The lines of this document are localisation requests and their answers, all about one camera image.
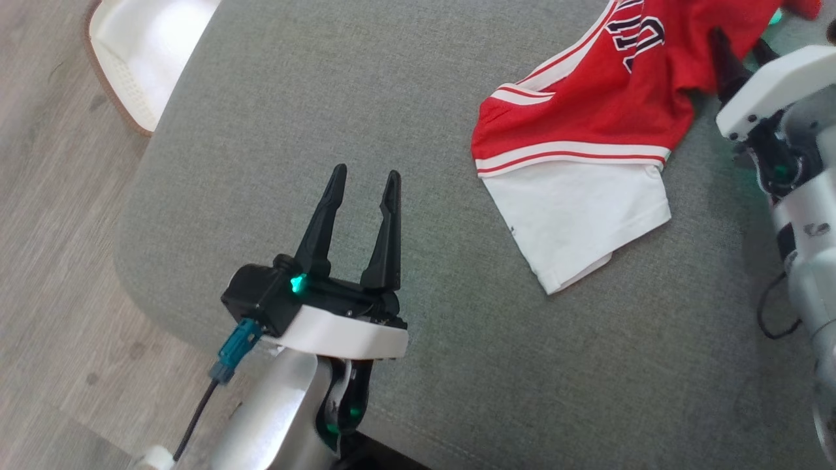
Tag left camera cable teal plug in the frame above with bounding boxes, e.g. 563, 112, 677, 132
171, 319, 263, 461

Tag white laundry basket brown rim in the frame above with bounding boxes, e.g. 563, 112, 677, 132
84, 0, 223, 138

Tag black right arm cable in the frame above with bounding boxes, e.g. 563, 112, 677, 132
756, 271, 803, 340

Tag red Bulls jersey white sleeves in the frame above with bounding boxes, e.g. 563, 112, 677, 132
470, 0, 824, 296

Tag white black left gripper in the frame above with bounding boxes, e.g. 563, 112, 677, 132
265, 164, 410, 362

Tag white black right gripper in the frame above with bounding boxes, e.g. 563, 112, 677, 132
711, 27, 836, 142

